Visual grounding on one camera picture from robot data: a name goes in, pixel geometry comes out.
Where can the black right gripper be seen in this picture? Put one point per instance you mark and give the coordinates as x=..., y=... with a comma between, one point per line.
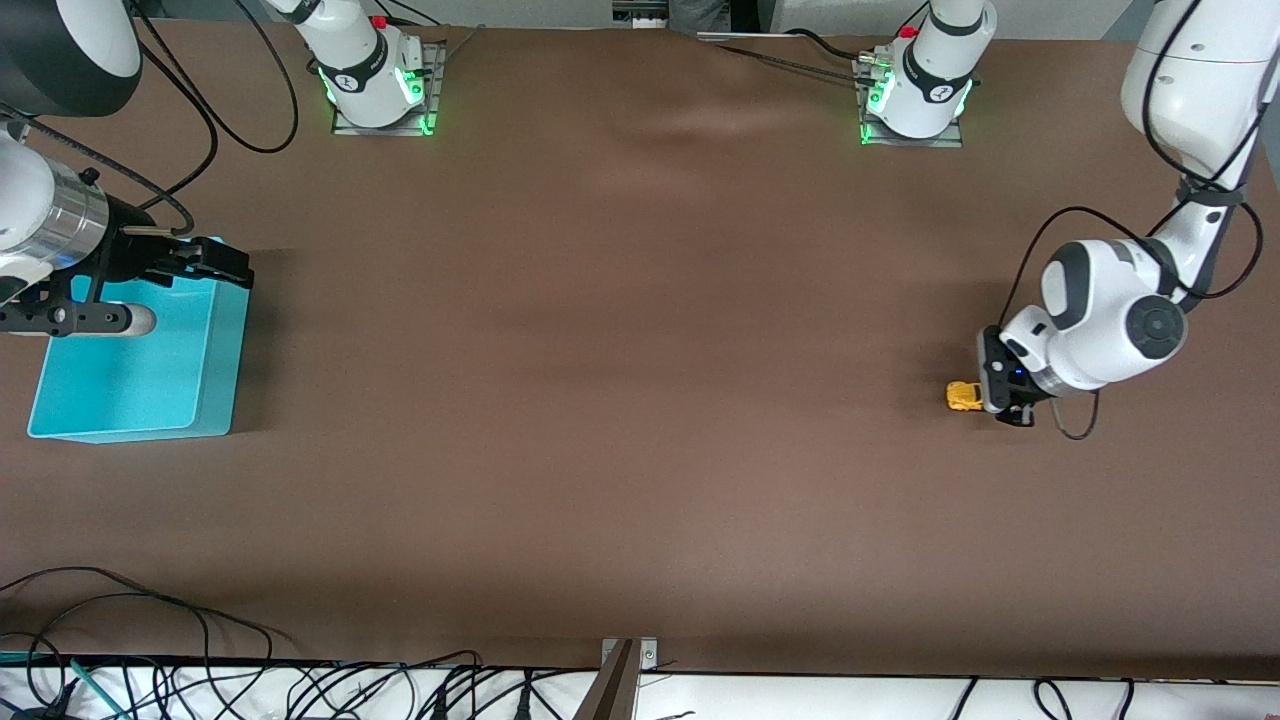
x=132, y=250

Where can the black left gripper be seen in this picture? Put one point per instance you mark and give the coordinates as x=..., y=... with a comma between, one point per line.
x=1019, y=413

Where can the yellow beetle toy car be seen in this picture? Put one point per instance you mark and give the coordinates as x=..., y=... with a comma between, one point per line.
x=962, y=398

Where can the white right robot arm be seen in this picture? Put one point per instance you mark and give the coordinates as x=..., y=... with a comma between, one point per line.
x=25, y=190

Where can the teal plastic bin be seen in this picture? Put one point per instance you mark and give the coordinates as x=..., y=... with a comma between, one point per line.
x=130, y=380

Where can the silver metal bar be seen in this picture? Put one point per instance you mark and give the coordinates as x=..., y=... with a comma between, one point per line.
x=740, y=36

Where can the black power plug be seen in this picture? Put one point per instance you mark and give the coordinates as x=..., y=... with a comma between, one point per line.
x=524, y=700
x=438, y=703

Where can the silver mounting bracket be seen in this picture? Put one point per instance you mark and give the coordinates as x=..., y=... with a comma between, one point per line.
x=650, y=655

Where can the aluminium frame piece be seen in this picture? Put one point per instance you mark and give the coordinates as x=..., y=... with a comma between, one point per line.
x=640, y=15

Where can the grey camera pole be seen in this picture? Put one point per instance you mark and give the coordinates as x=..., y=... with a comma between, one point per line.
x=612, y=690

